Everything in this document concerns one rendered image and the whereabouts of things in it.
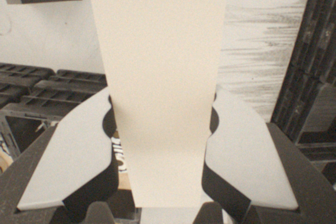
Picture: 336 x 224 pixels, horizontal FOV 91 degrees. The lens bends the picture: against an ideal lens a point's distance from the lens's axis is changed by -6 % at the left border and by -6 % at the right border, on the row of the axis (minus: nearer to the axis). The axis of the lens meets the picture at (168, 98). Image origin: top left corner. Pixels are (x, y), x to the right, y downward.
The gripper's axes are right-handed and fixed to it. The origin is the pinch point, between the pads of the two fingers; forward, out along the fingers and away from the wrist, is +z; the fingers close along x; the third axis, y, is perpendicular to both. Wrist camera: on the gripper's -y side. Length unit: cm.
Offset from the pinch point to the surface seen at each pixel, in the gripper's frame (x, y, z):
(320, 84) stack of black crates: 72, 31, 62
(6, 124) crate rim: -33.2, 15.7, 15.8
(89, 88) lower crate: -19.6, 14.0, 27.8
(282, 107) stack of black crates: 72, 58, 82
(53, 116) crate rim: -22.1, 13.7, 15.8
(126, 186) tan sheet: -16, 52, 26
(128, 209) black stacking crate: -14, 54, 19
